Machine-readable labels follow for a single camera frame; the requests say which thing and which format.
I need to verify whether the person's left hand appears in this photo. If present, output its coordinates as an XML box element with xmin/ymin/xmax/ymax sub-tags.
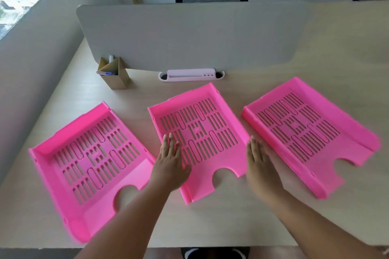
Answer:
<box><xmin>149</xmin><ymin>133</ymin><xmax>192</xmax><ymax>192</ymax></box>

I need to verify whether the person's right hand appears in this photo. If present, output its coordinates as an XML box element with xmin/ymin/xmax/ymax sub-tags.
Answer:
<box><xmin>245</xmin><ymin>136</ymin><xmax>284</xmax><ymax>205</ymax></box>

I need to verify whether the person's left forearm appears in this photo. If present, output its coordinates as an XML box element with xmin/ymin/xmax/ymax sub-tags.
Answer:
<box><xmin>74</xmin><ymin>180</ymin><xmax>174</xmax><ymax>259</ymax></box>

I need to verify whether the person's right forearm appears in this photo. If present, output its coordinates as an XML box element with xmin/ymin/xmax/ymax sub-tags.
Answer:
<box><xmin>261</xmin><ymin>190</ymin><xmax>389</xmax><ymax>259</ymax></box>

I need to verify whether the pink plastic paper tray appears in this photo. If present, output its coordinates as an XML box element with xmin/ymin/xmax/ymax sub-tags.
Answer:
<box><xmin>241</xmin><ymin>77</ymin><xmax>382</xmax><ymax>200</ymax></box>
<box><xmin>147</xmin><ymin>82</ymin><xmax>250</xmax><ymax>206</ymax></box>
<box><xmin>28</xmin><ymin>101</ymin><xmax>157</xmax><ymax>244</ymax></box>

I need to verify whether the black shoe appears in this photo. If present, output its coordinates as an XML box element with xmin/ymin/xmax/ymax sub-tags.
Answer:
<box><xmin>181</xmin><ymin>247</ymin><xmax>215</xmax><ymax>259</ymax></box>
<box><xmin>217</xmin><ymin>247</ymin><xmax>250</xmax><ymax>259</ymax></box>

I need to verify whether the brown cardboard pen holder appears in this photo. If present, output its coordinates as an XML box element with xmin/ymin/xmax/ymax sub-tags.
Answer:
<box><xmin>96</xmin><ymin>57</ymin><xmax>131</xmax><ymax>90</ymax></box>

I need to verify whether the grey desk divider panel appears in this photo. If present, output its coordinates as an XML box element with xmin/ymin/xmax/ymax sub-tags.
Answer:
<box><xmin>76</xmin><ymin>1</ymin><xmax>315</xmax><ymax>73</ymax></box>

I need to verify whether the white desk cable grommet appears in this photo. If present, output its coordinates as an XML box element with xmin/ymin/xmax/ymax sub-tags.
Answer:
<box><xmin>158</xmin><ymin>68</ymin><xmax>225</xmax><ymax>83</ymax></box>

